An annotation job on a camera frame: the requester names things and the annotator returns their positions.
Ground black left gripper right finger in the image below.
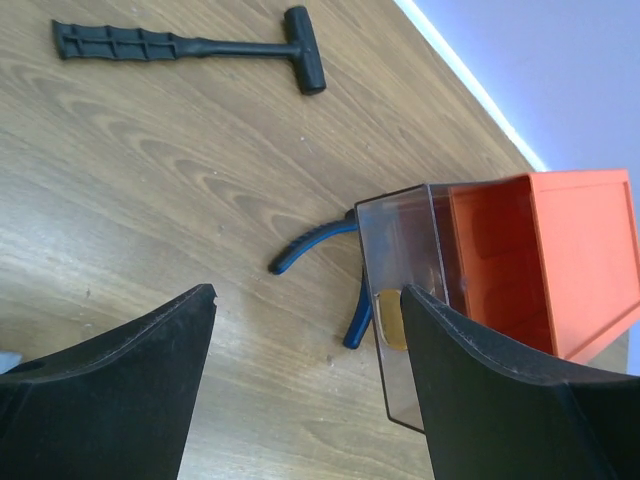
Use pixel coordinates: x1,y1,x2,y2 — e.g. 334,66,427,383
401,285,639,479

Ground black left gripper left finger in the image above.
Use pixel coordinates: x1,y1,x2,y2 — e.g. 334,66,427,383
1,284,216,479

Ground orange drawer cabinet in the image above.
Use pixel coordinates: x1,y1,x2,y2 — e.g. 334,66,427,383
447,170,639,363

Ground clear top drawer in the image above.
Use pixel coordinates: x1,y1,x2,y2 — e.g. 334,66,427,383
353,183,556,434

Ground black rubber mallet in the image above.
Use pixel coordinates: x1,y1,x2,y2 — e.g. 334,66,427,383
51,6,326,96

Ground blue handled cutting pliers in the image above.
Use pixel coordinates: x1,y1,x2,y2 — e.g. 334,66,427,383
267,209,373,350

